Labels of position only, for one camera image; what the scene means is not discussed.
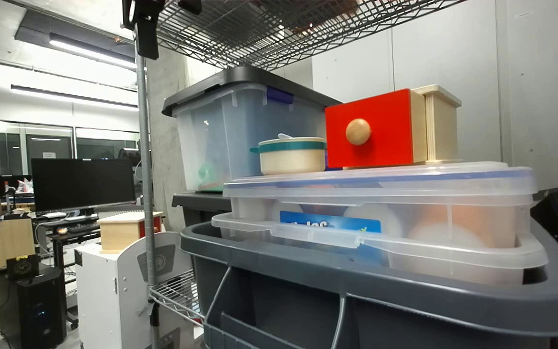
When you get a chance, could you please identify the red-front wooden drawer with knob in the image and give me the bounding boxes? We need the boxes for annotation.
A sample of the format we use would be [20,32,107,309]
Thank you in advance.
[324,88,419,173]

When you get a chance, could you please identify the large clear lidded plastic container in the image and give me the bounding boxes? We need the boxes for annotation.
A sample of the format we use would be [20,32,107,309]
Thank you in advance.
[221,160,539,251]

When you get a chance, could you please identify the light wooden drawer box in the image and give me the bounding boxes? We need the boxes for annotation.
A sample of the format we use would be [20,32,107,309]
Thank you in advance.
[409,82,464,166]

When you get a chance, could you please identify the clear plastic container blue label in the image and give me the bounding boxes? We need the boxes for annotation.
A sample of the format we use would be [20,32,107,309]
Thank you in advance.
[210,212,551,292]

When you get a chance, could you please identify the ceiling light with grey housing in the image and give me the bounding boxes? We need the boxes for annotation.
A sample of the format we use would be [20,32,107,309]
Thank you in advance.
[14,9,140,74]

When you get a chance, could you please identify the thin ceiling light strip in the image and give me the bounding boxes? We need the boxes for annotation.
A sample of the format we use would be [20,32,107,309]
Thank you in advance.
[8,82,142,111]

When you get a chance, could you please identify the clear storage bin dark lid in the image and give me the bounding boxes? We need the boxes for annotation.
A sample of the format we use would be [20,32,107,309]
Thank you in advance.
[161,63,344,195]

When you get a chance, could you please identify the black computer monitor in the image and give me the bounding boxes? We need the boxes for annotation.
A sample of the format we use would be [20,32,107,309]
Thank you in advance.
[30,158,138,214]

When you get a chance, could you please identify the dark grey tote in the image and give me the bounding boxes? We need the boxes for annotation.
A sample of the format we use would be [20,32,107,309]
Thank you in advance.
[171,191,233,230]

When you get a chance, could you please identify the cream bowl with teal rim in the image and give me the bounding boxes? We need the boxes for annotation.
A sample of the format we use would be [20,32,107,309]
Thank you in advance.
[251,136,330,177]

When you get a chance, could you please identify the tan box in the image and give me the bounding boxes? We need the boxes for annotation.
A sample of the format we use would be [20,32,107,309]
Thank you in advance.
[97,210,165,255]

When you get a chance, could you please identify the black cart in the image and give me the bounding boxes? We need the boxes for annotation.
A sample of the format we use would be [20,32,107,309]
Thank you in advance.
[34,208,105,328]

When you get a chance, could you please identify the cardboard box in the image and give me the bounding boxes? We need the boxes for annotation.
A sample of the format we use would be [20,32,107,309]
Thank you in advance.
[0,218,37,301]

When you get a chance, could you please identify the white cabinet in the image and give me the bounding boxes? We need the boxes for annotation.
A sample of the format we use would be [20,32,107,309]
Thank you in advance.
[72,232,198,349]

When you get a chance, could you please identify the black computer tower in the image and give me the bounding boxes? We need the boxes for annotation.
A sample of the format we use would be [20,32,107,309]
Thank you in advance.
[0,255,70,349]

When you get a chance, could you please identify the grey plastic tote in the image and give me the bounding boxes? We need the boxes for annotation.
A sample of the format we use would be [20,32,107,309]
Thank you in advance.
[179,218,558,349]

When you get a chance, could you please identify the metal wire shelving rack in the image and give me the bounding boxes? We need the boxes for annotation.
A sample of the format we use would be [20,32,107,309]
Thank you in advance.
[130,0,469,349]

